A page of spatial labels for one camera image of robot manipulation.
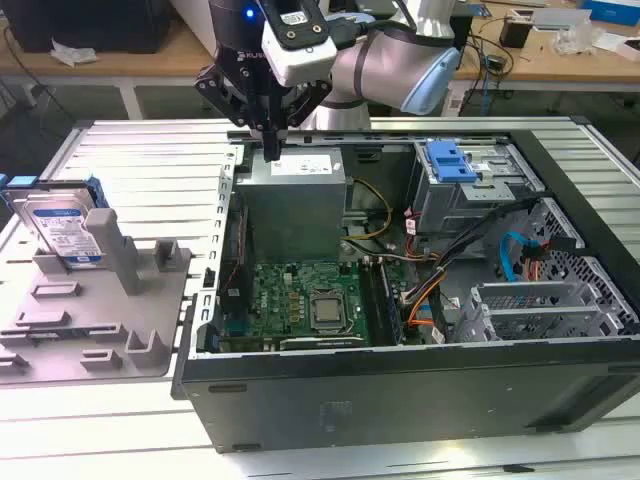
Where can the green motherboard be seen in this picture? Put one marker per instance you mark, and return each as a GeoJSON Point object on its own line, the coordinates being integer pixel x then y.
{"type": "Point", "coordinates": [280, 300]}

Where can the silver CPU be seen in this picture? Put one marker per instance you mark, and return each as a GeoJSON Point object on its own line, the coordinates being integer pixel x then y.
{"type": "Point", "coordinates": [327, 310]}

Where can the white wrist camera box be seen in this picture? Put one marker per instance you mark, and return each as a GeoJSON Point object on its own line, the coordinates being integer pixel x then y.
{"type": "Point", "coordinates": [305, 65]}

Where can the grey plastic parts rack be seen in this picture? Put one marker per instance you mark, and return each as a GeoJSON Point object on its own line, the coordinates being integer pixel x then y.
{"type": "Point", "coordinates": [100, 310]}

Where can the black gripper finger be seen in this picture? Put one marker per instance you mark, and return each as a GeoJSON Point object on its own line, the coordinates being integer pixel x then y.
{"type": "Point", "coordinates": [220, 87]}
{"type": "Point", "coordinates": [310, 102]}

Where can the clear plastic bag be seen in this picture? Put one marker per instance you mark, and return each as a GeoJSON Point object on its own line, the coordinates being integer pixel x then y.
{"type": "Point", "coordinates": [575, 40]}

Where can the grey power supply unit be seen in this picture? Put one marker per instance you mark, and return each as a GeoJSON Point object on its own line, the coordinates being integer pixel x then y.
{"type": "Point", "coordinates": [290, 215]}

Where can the white small carton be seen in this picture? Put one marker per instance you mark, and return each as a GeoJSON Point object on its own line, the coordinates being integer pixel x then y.
{"type": "Point", "coordinates": [620, 47]}

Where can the hard disk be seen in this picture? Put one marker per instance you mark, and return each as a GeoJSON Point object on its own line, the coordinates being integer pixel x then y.
{"type": "Point", "coordinates": [55, 225]}

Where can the black tower box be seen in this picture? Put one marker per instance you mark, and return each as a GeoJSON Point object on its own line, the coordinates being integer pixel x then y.
{"type": "Point", "coordinates": [462, 30]}

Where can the small black box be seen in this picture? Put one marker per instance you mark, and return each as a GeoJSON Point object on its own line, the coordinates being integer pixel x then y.
{"type": "Point", "coordinates": [515, 32]}

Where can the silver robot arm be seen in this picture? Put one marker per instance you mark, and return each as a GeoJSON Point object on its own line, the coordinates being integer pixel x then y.
{"type": "Point", "coordinates": [380, 65]}

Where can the black case fan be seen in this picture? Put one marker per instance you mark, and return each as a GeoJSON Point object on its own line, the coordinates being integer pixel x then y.
{"type": "Point", "coordinates": [235, 260]}

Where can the white printer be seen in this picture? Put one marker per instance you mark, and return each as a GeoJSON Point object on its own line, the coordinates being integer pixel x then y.
{"type": "Point", "coordinates": [197, 12]}

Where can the grey flat box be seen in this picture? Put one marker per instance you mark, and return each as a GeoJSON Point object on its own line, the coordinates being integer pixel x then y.
{"type": "Point", "coordinates": [560, 20]}

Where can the CPU socket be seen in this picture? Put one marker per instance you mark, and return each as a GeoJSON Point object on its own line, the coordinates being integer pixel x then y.
{"type": "Point", "coordinates": [327, 326]}

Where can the blue plastic latch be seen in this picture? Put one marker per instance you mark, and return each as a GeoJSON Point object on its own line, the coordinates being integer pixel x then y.
{"type": "Point", "coordinates": [450, 160]}

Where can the black RAM slot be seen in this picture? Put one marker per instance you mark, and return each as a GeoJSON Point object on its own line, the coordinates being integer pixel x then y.
{"type": "Point", "coordinates": [369, 300]}

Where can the wooden desk white legs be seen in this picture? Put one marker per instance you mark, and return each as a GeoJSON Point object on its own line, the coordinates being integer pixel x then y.
{"type": "Point", "coordinates": [150, 62]}

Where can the RAM stick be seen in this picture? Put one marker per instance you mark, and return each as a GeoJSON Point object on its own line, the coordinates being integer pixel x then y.
{"type": "Point", "coordinates": [391, 305]}
{"type": "Point", "coordinates": [50, 336]}

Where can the large black box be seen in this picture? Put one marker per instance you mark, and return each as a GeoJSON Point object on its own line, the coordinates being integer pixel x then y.
{"type": "Point", "coordinates": [125, 30]}

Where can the grey metal drive cage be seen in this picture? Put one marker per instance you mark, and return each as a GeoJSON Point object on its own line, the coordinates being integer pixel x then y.
{"type": "Point", "coordinates": [450, 210]}

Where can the black PC case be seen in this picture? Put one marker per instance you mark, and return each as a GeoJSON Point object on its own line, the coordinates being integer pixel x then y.
{"type": "Point", "coordinates": [400, 400]}

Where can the metal disk bay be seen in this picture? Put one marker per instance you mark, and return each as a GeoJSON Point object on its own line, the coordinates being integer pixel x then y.
{"type": "Point", "coordinates": [540, 314]}

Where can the blue cardboard box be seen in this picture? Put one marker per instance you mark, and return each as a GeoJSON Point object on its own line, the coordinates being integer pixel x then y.
{"type": "Point", "coordinates": [615, 7]}

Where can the crumpled white paper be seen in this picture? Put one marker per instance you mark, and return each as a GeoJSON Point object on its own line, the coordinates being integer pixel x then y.
{"type": "Point", "coordinates": [72, 54]}

